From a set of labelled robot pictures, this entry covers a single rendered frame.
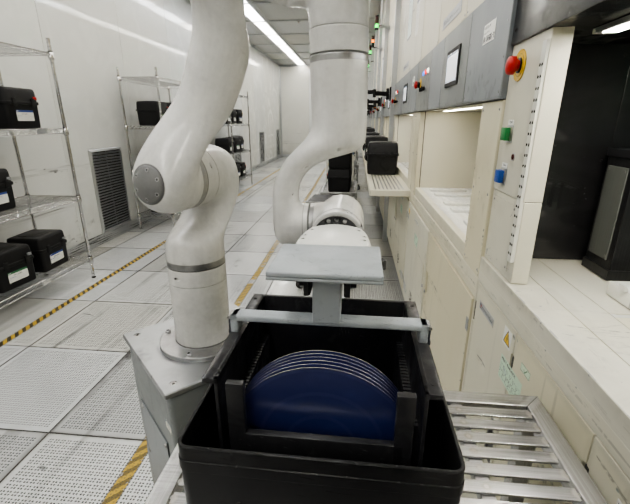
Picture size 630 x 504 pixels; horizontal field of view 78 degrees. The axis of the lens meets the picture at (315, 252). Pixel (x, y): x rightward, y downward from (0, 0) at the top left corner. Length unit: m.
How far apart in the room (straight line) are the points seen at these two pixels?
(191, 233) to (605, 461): 0.77
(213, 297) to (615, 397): 0.69
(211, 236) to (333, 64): 0.40
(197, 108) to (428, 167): 1.89
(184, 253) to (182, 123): 0.24
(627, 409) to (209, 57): 0.79
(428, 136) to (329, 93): 1.86
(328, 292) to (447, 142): 2.09
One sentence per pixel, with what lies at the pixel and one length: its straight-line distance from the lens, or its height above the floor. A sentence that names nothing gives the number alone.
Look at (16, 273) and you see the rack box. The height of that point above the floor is 0.28.
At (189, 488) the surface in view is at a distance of 0.48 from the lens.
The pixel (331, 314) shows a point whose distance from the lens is 0.45.
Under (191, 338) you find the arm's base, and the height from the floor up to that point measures 0.80.
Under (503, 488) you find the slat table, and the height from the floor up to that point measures 0.76.
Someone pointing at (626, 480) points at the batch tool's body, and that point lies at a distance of 0.71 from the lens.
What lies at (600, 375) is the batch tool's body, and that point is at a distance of 0.75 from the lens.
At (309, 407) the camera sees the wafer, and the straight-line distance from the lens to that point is 0.45.
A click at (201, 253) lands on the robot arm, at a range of 0.80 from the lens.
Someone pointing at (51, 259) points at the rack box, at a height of 0.26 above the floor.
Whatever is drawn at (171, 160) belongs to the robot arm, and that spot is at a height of 1.17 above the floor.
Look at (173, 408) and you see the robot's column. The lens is 0.83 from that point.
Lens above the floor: 1.23
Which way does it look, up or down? 19 degrees down
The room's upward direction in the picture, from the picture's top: straight up
